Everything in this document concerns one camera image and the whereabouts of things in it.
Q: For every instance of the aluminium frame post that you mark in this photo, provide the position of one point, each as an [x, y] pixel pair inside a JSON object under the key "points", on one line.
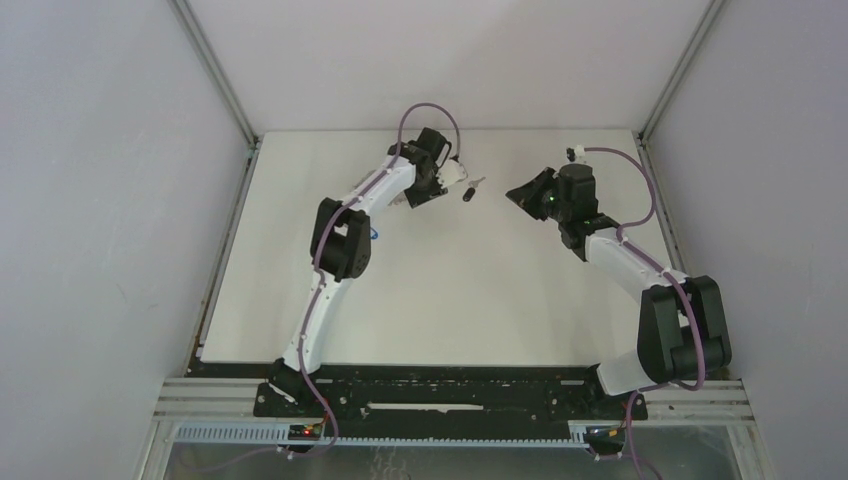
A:
{"points": [[198, 39], [704, 27]]}

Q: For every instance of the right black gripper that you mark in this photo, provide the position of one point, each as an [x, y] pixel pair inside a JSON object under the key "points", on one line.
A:
{"points": [[526, 196]]}

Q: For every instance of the grey cable duct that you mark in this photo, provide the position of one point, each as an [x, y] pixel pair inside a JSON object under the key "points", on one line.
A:
{"points": [[283, 434]]}

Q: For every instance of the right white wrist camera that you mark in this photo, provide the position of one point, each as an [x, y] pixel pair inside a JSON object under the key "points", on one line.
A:
{"points": [[576, 154]]}

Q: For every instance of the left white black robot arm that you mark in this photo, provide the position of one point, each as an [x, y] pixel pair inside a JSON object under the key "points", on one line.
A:
{"points": [[340, 252]]}

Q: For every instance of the left aluminium frame post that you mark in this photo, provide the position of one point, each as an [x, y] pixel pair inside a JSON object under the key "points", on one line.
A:
{"points": [[198, 39]]}

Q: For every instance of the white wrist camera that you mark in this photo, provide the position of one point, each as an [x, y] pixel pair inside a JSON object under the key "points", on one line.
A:
{"points": [[450, 173], [576, 154]]}

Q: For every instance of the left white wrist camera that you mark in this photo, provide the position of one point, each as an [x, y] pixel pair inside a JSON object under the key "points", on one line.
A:
{"points": [[450, 173]]}

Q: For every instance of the key with black fob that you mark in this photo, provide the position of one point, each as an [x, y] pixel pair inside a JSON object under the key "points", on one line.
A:
{"points": [[471, 190]]}

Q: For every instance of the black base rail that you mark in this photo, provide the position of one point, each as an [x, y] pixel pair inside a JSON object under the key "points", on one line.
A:
{"points": [[463, 402]]}

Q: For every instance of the right aluminium frame post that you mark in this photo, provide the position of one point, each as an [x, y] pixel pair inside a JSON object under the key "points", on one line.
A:
{"points": [[704, 27]]}

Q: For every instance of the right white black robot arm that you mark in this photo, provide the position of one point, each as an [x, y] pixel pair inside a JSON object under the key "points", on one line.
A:
{"points": [[682, 334]]}

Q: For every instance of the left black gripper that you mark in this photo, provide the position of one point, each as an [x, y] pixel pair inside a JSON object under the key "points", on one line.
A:
{"points": [[416, 199]]}

